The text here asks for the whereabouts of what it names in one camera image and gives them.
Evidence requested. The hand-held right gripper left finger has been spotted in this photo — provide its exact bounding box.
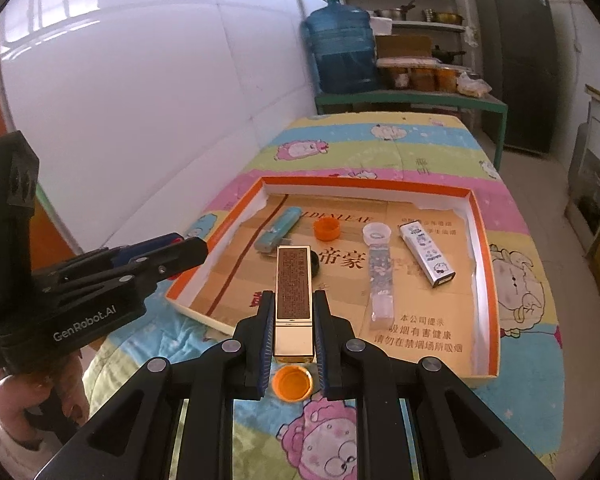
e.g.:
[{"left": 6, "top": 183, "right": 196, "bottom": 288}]
[{"left": 30, "top": 290, "right": 276, "bottom": 480}]

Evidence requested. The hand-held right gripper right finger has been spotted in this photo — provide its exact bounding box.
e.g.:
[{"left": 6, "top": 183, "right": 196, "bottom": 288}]
[{"left": 314, "top": 289, "right": 556, "bottom": 480}]

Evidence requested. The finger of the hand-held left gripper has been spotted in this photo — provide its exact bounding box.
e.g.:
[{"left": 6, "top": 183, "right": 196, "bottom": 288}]
[
  {"left": 35, "top": 232, "right": 186, "bottom": 277},
  {"left": 35, "top": 237, "right": 209, "bottom": 306}
]

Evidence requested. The gold box with brown face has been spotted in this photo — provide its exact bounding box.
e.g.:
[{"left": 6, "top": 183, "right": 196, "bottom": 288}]
[{"left": 272, "top": 245, "right": 315, "bottom": 365}]

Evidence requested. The clear patterned plastic tube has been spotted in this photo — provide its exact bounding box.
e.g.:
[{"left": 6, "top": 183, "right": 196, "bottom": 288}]
[{"left": 367, "top": 240, "right": 396, "bottom": 328}]

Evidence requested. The shallow orange-rimmed cardboard box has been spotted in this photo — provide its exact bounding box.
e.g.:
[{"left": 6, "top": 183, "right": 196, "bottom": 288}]
[{"left": 165, "top": 175, "right": 503, "bottom": 378}]

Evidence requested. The orange bottle cap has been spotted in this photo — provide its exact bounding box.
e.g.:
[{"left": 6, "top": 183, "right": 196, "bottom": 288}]
[
  {"left": 271, "top": 365, "right": 313, "bottom": 403},
  {"left": 314, "top": 216, "right": 342, "bottom": 241}
]

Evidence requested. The white cartoon printed box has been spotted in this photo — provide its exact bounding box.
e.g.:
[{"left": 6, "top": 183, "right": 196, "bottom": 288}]
[{"left": 399, "top": 220, "right": 457, "bottom": 288}]

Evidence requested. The person's left hand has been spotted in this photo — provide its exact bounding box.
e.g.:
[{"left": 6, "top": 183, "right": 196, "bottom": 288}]
[{"left": 0, "top": 355, "right": 90, "bottom": 431}]

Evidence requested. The small teal box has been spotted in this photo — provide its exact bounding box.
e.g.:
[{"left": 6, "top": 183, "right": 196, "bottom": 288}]
[{"left": 254, "top": 206, "right": 301, "bottom": 255}]

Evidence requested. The white bottle cap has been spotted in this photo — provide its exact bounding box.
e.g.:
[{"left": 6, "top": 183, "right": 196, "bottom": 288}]
[{"left": 362, "top": 222, "right": 392, "bottom": 243}]

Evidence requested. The cartoon printed blanket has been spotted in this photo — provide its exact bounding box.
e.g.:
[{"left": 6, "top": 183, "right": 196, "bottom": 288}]
[{"left": 82, "top": 112, "right": 566, "bottom": 480}]

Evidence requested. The green metal table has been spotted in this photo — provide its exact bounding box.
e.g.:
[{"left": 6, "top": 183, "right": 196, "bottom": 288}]
[{"left": 314, "top": 91, "right": 510, "bottom": 171}]

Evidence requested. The large blue water jug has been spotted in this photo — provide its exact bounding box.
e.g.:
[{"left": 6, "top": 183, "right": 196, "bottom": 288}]
[{"left": 302, "top": 2, "right": 381, "bottom": 95}]

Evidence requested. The plastic bag of food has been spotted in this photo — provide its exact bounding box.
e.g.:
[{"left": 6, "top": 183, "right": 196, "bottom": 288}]
[{"left": 457, "top": 72, "right": 493, "bottom": 97}]

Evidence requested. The brown cardboard box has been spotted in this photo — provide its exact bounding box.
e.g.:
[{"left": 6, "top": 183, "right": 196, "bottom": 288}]
[{"left": 375, "top": 34, "right": 432, "bottom": 59}]

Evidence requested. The steel cooking pot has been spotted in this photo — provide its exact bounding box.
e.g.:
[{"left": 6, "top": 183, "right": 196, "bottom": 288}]
[{"left": 377, "top": 4, "right": 417, "bottom": 21}]

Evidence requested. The dark grey refrigerator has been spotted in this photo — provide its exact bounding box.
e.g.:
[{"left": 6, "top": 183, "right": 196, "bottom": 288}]
[{"left": 472, "top": 0, "right": 556, "bottom": 156}]

